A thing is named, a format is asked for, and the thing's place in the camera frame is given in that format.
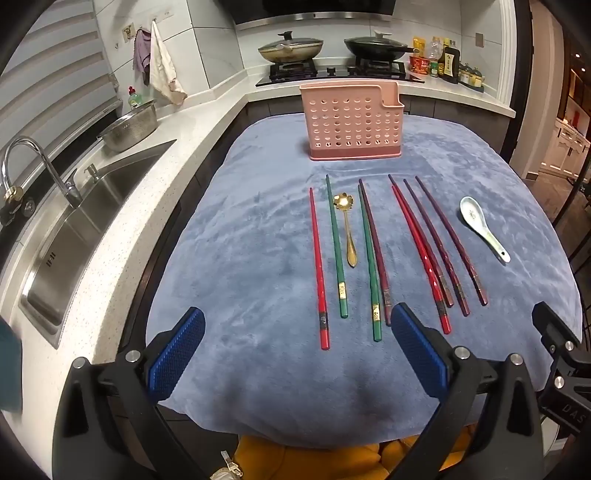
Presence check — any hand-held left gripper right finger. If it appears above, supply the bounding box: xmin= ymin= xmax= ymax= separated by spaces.
xmin=390 ymin=302 xmax=546 ymax=480

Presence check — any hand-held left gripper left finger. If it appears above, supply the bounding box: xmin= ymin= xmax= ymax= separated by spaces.
xmin=52 ymin=306 xmax=206 ymax=480

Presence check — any blue fleece blanket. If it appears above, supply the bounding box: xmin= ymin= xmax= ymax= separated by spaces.
xmin=147 ymin=113 xmax=583 ymax=449

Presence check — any beige wok with glass lid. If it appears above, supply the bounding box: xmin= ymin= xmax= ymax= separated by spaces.
xmin=257 ymin=31 xmax=324 ymax=64

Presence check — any chrome faucet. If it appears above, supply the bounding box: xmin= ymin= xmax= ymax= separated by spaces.
xmin=0 ymin=136 xmax=84 ymax=210

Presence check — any black range hood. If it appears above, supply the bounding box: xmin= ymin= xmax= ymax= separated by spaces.
xmin=216 ymin=0 xmax=398 ymax=27

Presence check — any teal cloth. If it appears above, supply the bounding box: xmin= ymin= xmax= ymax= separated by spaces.
xmin=0 ymin=318 xmax=24 ymax=412

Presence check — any green chopstick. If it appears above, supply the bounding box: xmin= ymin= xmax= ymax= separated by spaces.
xmin=325 ymin=174 xmax=348 ymax=319
xmin=357 ymin=185 xmax=383 ymax=343

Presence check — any steel colander bowl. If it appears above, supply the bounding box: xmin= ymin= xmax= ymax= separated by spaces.
xmin=96 ymin=99 xmax=159 ymax=153

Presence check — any dark maroon chopstick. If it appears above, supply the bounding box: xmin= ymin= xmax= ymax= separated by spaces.
xmin=388 ymin=174 xmax=454 ymax=308
xmin=358 ymin=178 xmax=393 ymax=326

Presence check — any black gas stove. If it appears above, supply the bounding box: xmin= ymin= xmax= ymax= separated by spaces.
xmin=254 ymin=57 xmax=426 ymax=88

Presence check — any yellow garment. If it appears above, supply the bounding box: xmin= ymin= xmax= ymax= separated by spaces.
xmin=231 ymin=424 xmax=477 ymax=480

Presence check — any black wok with lid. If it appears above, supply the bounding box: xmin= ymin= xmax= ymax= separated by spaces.
xmin=344 ymin=30 xmax=422 ymax=61

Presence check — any window blind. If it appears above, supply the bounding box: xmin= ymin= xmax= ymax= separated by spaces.
xmin=0 ymin=0 xmax=122 ymax=154

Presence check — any stainless steel sink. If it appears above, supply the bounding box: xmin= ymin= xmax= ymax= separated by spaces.
xmin=18 ymin=138 xmax=178 ymax=350

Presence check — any white ceramic spoon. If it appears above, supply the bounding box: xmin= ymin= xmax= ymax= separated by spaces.
xmin=459 ymin=196 xmax=512 ymax=264

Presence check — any spice jar rack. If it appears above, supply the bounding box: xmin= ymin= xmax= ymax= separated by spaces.
xmin=458 ymin=62 xmax=486 ymax=93

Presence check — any purple hanging cloth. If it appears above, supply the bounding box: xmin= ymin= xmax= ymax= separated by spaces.
xmin=132 ymin=28 xmax=153 ymax=86

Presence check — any gold metal spoon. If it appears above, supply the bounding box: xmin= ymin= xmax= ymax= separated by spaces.
xmin=333 ymin=192 xmax=359 ymax=268

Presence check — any purple chopstick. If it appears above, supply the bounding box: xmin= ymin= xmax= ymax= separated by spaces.
xmin=403 ymin=178 xmax=471 ymax=317
xmin=415 ymin=176 xmax=489 ymax=306

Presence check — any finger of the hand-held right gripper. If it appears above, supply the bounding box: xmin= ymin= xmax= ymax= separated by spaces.
xmin=532 ymin=302 xmax=583 ymax=366

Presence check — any red chopstick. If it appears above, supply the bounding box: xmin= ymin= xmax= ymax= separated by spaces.
xmin=392 ymin=185 xmax=451 ymax=335
xmin=308 ymin=187 xmax=331 ymax=350

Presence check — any white hanging towel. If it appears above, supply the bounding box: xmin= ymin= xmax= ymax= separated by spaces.
xmin=148 ymin=20 xmax=188 ymax=106

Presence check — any dark soy sauce bottle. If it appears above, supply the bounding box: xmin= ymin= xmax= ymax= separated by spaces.
xmin=437 ymin=45 xmax=462 ymax=84

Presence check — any pink perforated utensil basket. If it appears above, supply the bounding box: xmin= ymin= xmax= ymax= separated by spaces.
xmin=299 ymin=82 xmax=406 ymax=162

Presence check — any black faucet attachment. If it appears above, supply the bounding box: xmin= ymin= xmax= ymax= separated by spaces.
xmin=0 ymin=185 xmax=36 ymax=227

